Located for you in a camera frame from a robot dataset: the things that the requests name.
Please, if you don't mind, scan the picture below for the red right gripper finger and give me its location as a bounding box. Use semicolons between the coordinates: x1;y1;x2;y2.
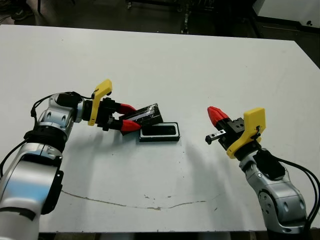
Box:
208;106;230;123
207;107;225;128

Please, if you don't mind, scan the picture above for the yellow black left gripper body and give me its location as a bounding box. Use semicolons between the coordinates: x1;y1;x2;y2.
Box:
87;79;123;132

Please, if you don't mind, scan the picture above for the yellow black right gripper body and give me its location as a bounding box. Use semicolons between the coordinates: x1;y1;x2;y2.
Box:
204;107;266;159

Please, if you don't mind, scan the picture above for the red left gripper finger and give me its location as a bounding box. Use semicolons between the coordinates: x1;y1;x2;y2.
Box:
120;119;142;133
117;102;137;115

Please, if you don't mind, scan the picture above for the glossy black box lid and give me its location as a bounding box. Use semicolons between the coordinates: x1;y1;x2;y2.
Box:
118;102;165;137

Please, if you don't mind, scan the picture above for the black box with white insert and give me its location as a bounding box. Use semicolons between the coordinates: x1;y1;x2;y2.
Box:
138;121;181;144

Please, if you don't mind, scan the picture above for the white cabinet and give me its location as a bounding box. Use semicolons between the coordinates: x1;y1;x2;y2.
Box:
253;0;320;27

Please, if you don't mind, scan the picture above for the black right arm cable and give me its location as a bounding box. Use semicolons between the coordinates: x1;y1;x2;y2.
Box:
259;148;320;226

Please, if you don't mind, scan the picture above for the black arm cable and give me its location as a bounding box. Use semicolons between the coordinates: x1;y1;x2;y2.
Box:
259;148;320;226
0;91;97;176

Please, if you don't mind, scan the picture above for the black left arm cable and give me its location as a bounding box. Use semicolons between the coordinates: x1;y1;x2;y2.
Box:
0;91;97;176

